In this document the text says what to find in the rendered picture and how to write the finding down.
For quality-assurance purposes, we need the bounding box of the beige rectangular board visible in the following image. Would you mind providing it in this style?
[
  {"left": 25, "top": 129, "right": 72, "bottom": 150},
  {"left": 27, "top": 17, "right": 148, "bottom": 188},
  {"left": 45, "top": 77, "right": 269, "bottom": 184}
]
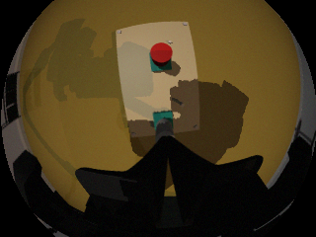
[{"left": 116, "top": 21, "right": 200, "bottom": 143}]

